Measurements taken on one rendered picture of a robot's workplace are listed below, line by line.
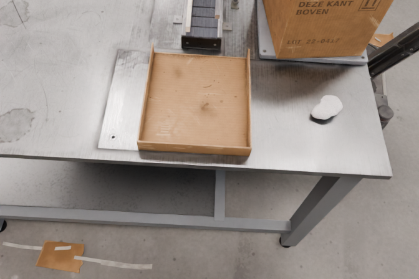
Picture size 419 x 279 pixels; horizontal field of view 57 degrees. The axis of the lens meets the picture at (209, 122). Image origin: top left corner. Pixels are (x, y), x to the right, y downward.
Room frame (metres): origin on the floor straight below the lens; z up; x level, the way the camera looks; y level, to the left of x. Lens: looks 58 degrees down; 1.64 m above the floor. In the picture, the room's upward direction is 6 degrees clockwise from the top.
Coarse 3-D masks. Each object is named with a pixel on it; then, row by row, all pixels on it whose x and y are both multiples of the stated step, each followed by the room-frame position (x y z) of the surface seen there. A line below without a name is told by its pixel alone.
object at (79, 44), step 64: (0, 0) 0.84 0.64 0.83; (64, 0) 0.86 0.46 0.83; (128, 0) 0.89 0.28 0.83; (256, 0) 0.95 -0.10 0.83; (0, 64) 0.60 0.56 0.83; (64, 64) 0.63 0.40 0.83; (128, 64) 0.65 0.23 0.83; (256, 64) 0.70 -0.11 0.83; (320, 64) 0.72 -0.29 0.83; (0, 128) 0.42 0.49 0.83; (64, 128) 0.44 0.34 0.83; (128, 128) 0.45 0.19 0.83; (256, 128) 0.49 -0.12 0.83; (320, 128) 0.51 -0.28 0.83
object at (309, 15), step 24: (264, 0) 0.91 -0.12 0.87; (288, 0) 0.74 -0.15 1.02; (312, 0) 0.71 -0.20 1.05; (336, 0) 0.72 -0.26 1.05; (360, 0) 0.73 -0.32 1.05; (384, 0) 0.74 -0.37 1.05; (288, 24) 0.70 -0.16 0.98; (312, 24) 0.72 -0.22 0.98; (336, 24) 0.73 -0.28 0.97; (360, 24) 0.74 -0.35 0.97; (288, 48) 0.71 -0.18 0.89; (312, 48) 0.72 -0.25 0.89; (336, 48) 0.73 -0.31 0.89; (360, 48) 0.75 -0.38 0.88
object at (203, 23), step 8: (200, 0) 0.87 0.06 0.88; (208, 0) 0.87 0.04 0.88; (192, 8) 0.83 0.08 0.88; (200, 8) 0.84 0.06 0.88; (208, 8) 0.84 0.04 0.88; (192, 16) 0.80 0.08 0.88; (200, 16) 0.80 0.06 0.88; (208, 16) 0.81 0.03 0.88; (192, 24) 0.77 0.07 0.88; (200, 24) 0.77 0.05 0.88; (208, 24) 0.78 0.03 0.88; (216, 24) 0.78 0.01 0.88; (192, 32) 0.74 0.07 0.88; (200, 32) 0.74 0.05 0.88; (208, 32) 0.75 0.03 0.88; (216, 32) 0.75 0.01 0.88
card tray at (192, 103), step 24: (168, 72) 0.63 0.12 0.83; (192, 72) 0.64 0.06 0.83; (216, 72) 0.65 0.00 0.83; (240, 72) 0.66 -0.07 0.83; (144, 96) 0.52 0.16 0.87; (168, 96) 0.56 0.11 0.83; (192, 96) 0.57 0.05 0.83; (216, 96) 0.57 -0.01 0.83; (240, 96) 0.58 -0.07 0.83; (144, 120) 0.48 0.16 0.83; (168, 120) 0.49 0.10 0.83; (192, 120) 0.49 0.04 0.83; (216, 120) 0.50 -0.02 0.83; (240, 120) 0.51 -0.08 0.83; (144, 144) 0.40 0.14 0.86; (168, 144) 0.40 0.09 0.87; (192, 144) 0.41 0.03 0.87; (216, 144) 0.43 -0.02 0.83; (240, 144) 0.44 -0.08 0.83
